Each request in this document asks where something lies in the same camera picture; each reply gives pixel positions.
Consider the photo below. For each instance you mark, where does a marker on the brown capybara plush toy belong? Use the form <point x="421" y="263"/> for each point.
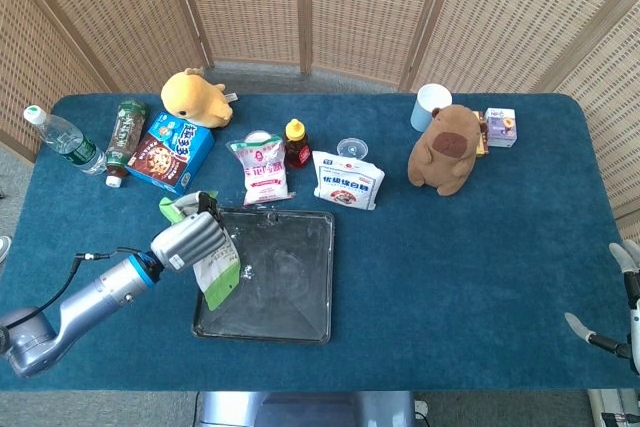
<point x="445" y="152"/>

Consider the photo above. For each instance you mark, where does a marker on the white pink powder bag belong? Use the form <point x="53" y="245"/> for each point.
<point x="262" y="167"/>

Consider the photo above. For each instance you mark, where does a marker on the blue table cloth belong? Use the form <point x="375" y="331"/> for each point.
<point x="450" y="272"/>

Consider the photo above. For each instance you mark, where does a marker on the woven rattan folding screen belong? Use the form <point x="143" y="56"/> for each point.
<point x="350" y="7"/>

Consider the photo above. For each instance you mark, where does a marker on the brown yellow snack box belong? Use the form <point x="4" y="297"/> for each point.
<point x="481" y="139"/>

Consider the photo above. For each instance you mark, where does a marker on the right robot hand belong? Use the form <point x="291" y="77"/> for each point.
<point x="627" y="297"/>

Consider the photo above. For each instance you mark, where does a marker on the green white snack bag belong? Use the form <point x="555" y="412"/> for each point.
<point x="220" y="262"/>

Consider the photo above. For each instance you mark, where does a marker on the white blue sugar bag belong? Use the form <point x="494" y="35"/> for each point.
<point x="347" y="182"/>

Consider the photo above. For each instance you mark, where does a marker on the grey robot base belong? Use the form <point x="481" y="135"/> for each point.
<point x="305" y="409"/>

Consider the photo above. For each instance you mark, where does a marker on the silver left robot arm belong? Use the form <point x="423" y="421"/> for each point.
<point x="75" y="312"/>

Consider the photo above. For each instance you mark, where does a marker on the clear round plastic container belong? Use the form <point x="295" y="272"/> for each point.
<point x="352" y="148"/>

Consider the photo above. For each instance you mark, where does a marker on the black metal baking tray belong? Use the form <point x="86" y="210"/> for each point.
<point x="280" y="277"/>

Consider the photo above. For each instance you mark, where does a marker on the purple white drink carton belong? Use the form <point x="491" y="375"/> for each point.
<point x="501" y="127"/>

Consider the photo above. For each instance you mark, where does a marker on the light blue paper cup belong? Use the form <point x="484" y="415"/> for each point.
<point x="427" y="104"/>

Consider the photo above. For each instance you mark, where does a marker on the clear plastic water bottle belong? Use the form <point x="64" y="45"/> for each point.
<point x="65" y="139"/>

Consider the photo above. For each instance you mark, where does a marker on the honey bottle yellow cap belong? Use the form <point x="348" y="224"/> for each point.
<point x="297" y="147"/>

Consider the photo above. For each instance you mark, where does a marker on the dark tea drink bottle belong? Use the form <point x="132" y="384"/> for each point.
<point x="125" y="139"/>

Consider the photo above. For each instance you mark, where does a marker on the yellow plush toy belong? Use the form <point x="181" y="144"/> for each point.
<point x="195" y="99"/>

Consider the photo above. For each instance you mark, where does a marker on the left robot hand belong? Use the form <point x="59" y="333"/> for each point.
<point x="192" y="239"/>

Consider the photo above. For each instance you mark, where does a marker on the blue cookie box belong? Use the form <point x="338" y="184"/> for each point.
<point x="172" y="152"/>

